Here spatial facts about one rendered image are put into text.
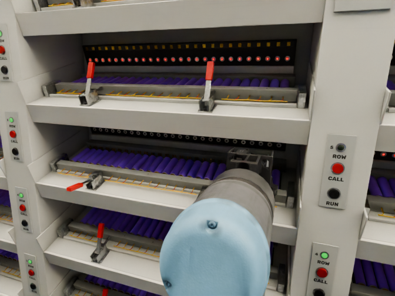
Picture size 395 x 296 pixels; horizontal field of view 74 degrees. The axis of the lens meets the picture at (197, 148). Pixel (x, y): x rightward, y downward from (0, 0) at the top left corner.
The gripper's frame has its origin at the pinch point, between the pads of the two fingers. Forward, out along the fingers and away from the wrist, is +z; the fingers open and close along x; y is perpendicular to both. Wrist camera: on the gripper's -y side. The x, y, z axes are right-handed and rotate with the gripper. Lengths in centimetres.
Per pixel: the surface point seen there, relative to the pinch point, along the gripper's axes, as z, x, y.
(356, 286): -0.2, -21.5, -20.2
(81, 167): -3.8, 41.6, -2.3
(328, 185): -8.8, -12.5, 2.3
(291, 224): -7.4, -7.7, -6.1
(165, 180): -3.7, 18.9, -2.5
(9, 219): -1, 72, -23
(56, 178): -5.8, 47.5, -5.5
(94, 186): -7.4, 34.9, -5.2
